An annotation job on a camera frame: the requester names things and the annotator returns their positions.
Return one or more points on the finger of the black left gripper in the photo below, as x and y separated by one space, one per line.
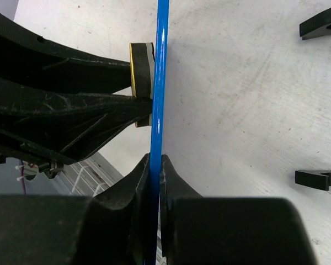
31 60

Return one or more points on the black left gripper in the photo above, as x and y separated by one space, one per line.
45 130

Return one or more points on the blue framed small whiteboard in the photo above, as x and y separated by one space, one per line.
157 128

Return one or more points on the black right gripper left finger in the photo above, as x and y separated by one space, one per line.
109 228

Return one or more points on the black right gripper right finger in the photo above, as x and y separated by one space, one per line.
228 230

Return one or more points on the yellow whiteboard eraser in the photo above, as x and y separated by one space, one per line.
142 62

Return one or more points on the black whiteboard stand foot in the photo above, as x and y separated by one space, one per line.
317 26
317 179

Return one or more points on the aluminium table frame rails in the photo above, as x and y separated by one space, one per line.
87 178

